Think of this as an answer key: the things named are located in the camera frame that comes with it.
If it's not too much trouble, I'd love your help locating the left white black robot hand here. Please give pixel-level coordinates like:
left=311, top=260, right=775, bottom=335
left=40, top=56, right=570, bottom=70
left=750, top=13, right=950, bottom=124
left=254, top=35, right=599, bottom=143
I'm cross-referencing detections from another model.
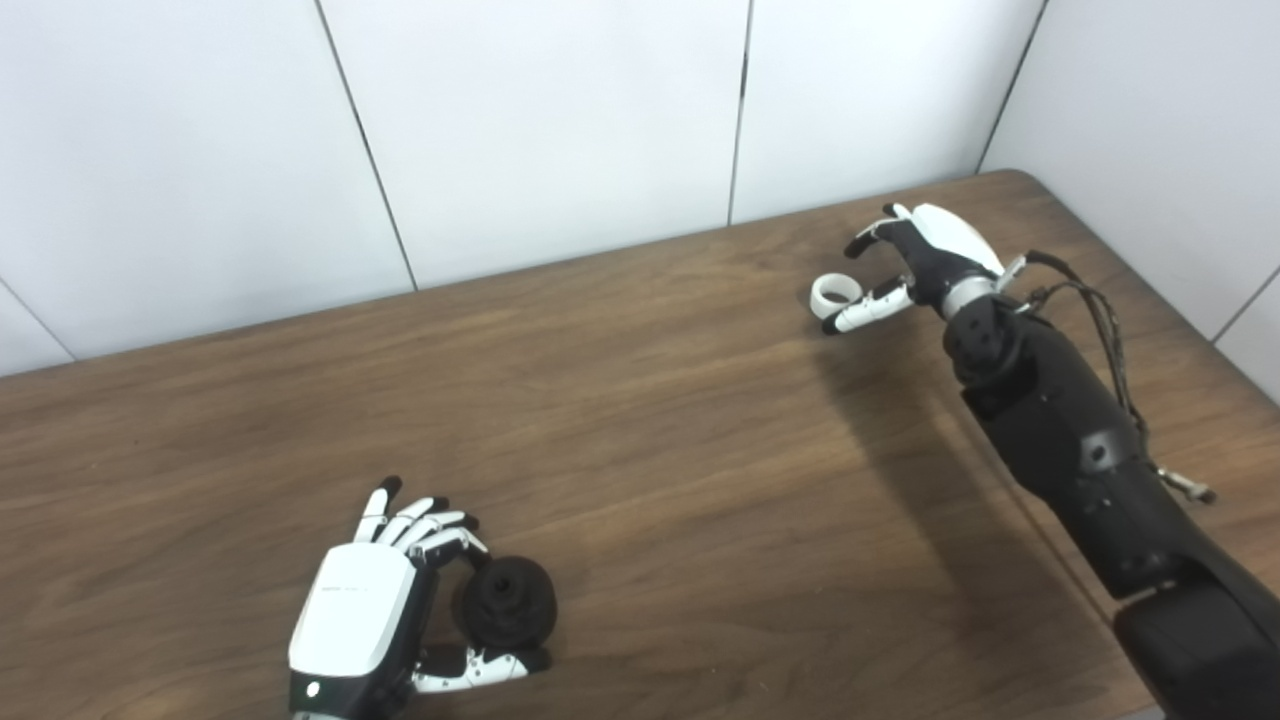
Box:
left=288, top=476, right=553, bottom=720

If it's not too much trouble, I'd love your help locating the white plastic ring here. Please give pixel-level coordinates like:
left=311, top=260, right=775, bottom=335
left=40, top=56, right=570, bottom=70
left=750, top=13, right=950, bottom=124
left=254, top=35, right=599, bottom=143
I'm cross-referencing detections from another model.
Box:
left=810, top=273, right=868, bottom=323

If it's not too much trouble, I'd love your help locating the round black plastic part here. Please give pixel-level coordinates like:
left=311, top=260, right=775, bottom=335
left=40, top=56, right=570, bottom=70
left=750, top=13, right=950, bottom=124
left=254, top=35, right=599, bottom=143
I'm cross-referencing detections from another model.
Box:
left=452, top=556, right=559, bottom=651

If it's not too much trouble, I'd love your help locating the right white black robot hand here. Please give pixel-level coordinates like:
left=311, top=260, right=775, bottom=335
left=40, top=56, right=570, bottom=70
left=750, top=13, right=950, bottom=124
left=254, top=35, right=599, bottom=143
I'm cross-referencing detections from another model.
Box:
left=822, top=203, right=1007, bottom=335

